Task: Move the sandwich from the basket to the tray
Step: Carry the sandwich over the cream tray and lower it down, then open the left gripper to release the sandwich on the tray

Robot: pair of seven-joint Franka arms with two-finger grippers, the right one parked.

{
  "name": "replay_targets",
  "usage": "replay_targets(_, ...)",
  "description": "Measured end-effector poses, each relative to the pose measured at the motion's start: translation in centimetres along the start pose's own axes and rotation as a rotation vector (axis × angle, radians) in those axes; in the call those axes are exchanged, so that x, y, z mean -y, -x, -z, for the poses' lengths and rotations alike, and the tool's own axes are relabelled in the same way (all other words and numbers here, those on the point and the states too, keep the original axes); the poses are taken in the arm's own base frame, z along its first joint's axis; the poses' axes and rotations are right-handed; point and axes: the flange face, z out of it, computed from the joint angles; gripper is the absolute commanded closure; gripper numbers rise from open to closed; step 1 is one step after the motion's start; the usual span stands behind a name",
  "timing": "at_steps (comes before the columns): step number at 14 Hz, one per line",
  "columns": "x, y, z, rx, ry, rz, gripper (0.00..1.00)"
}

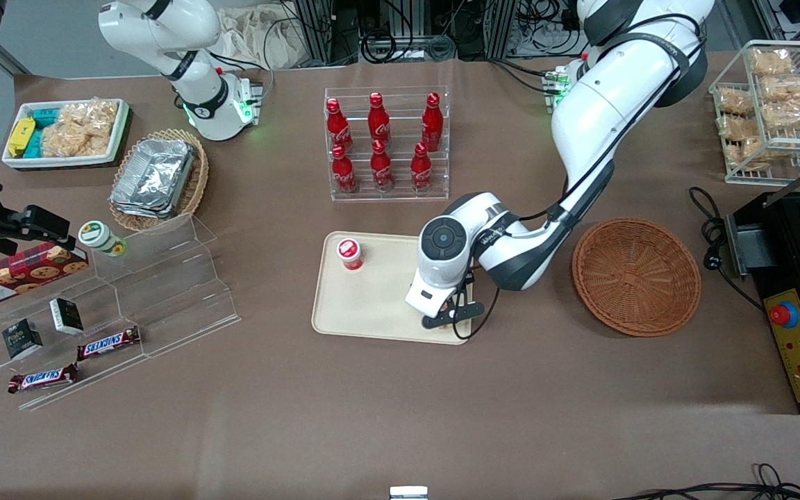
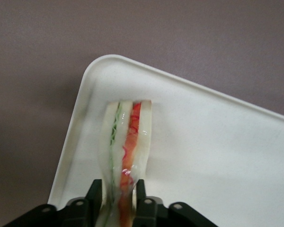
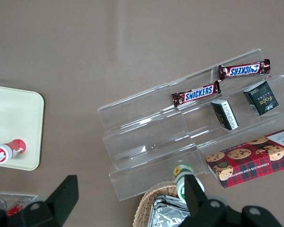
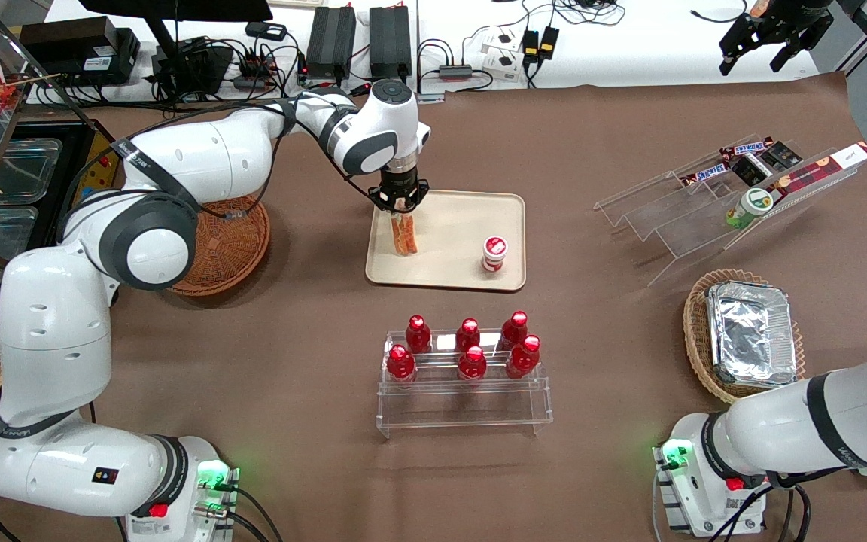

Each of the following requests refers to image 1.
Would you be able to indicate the small white object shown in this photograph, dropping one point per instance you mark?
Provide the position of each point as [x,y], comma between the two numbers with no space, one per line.
[408,493]

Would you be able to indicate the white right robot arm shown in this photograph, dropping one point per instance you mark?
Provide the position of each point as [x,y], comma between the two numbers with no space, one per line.
[198,97]

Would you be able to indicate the beige cloth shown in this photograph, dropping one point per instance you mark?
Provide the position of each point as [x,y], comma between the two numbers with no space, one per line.
[254,38]

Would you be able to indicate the stack of foil containers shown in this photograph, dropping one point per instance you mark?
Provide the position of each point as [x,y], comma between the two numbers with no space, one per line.
[153,177]

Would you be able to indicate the clear acrylic bottle rack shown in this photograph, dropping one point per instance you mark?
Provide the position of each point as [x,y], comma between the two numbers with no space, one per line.
[400,194]

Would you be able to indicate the clear bag of pastry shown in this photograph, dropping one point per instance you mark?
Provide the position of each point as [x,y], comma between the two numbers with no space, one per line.
[737,128]
[785,89]
[769,61]
[735,101]
[747,154]
[792,114]

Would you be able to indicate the small black box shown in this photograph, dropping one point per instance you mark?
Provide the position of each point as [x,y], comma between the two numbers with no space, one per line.
[22,339]
[67,316]

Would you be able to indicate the teal snack packet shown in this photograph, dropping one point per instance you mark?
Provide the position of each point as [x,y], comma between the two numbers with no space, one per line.
[46,117]
[35,144]

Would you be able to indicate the oval light wicker basket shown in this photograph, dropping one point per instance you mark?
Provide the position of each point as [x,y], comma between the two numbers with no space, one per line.
[195,184]

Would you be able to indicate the brown chocolate bar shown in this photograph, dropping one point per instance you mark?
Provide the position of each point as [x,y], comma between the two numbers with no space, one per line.
[108,343]
[42,378]

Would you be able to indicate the clear acrylic stepped shelf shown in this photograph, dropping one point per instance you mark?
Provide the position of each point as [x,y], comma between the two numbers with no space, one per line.
[171,292]

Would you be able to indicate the round brown wicker basket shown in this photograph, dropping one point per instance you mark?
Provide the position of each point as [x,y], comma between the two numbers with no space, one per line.
[636,278]

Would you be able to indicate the beige plastic tray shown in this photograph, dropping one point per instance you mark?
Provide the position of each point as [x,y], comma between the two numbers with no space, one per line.
[372,298]

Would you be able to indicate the red cola bottle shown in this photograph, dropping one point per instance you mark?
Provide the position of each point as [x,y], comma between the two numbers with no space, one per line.
[432,121]
[336,126]
[381,168]
[343,172]
[378,121]
[421,170]

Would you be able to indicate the yellow snack packet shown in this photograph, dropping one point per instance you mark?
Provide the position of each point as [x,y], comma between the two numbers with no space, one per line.
[21,135]

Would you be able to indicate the white jar with green lid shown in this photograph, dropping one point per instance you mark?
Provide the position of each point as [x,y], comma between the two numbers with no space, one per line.
[100,236]

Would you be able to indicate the white rectangular bin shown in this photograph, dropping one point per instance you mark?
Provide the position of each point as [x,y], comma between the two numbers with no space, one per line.
[60,162]

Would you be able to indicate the bag of rice crackers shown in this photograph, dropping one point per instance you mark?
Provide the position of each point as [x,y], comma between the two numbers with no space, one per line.
[80,128]

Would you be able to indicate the red tartan cookie box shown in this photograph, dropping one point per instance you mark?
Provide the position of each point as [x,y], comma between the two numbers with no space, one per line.
[25,272]

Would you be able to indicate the aluminium frame post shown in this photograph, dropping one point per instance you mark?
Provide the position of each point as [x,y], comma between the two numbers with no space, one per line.
[327,31]
[501,28]

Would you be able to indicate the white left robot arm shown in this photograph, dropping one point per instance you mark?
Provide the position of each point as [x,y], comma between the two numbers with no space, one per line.
[601,118]

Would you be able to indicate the small cup with red lid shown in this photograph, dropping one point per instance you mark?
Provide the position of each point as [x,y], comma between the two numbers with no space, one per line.
[349,254]

